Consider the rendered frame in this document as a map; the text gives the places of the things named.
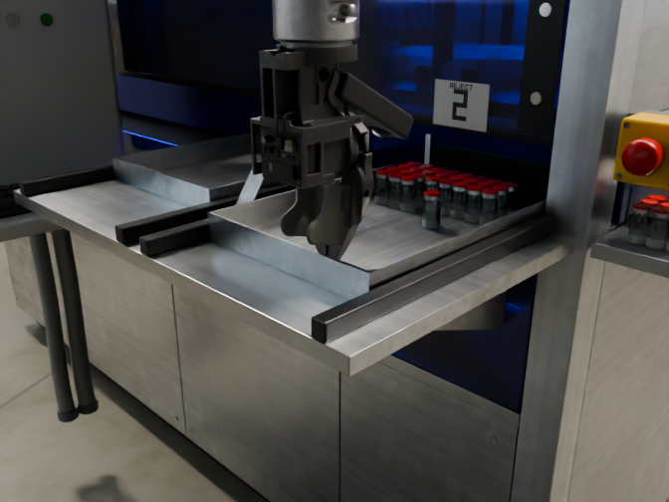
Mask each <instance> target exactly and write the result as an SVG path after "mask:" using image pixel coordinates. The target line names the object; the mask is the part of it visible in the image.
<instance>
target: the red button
mask: <svg viewBox="0 0 669 502"><path fill-rule="evenodd" d="M664 158H665V154H664V150H663V147H662V146H661V144H660V143H659V142H658V141H656V140H655V139H652V138H649V137H643V138H639V139H636V140H634V141H632V142H630V143H629V144H628V145H627V146H626V147H625V148H624V150H623V152H622V156H621V160H622V164H623V166H624V168H625V169H626V170H627V171H628V172H629V173H630V174H632V175H634V176H639V177H642V176H647V175H650V174H652V173H654V172H656V171H657V170H658V169H659V168H660V167H661V166H662V164H663V162H664Z"/></svg>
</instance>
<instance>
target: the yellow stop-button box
mask: <svg viewBox="0 0 669 502"><path fill-rule="evenodd" d="M643 137H649V138H652V139H655V140H656V141H658V142H659V143H660V144H661V146H662V147H663V150H664V154H665V158H664V162H663V164H662V166H661V167H660V168H659V169H658V170H657V171H656V172H654V173H652V174H650V175H647V176H642V177H639V176H634V175H632V174H630V173H629V172H628V171H627V170H626V169H625V168H624V166H623V164H622V160H621V156H622V152H623V150H624V148H625V147H626V146H627V145H628V144H629V143H630V142H632V141H634V140H636V139H639V138H643ZM613 179H614V180H616V181H621V182H626V183H632V184H637V185H642V186H647V187H653V188H658V189H663V190H669V113H664V112H656V111H645V112H642V113H640V114H637V115H633V116H630V117H627V118H624V119H623V120H622V122H621V127H620V134H619V140H618V147H617V153H616V160H615V166H614V172H613Z"/></svg>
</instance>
